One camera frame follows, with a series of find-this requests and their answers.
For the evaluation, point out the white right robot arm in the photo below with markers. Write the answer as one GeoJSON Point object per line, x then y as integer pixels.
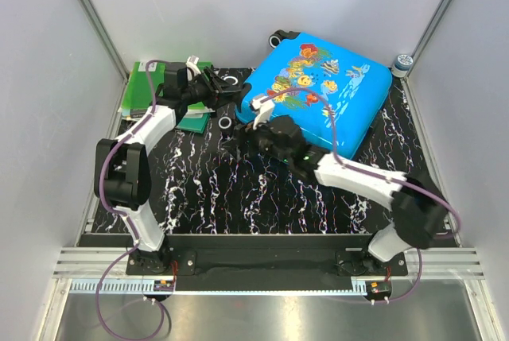
{"type": "Point", "coordinates": [416, 206]}

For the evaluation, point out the blue capped bottle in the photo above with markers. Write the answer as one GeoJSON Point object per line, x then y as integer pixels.
{"type": "Point", "coordinates": [402, 65]}

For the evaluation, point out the green plastic folder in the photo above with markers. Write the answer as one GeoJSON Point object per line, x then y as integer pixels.
{"type": "Point", "coordinates": [138, 95]}

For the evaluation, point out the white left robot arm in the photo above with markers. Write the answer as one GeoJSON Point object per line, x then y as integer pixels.
{"type": "Point", "coordinates": [122, 174]}

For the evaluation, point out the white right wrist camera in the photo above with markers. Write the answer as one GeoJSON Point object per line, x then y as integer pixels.
{"type": "Point", "coordinates": [263, 106]}

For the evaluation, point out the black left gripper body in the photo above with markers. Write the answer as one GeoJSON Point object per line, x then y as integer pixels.
{"type": "Point", "coordinates": [203, 91]}

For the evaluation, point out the blue suitcase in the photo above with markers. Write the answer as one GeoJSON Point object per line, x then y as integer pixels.
{"type": "Point", "coordinates": [332, 93]}

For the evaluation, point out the aluminium frame rail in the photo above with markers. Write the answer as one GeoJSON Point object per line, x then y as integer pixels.
{"type": "Point", "coordinates": [100, 29]}

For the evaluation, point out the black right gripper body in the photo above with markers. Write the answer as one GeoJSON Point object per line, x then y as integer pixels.
{"type": "Point", "coordinates": [260, 141]}

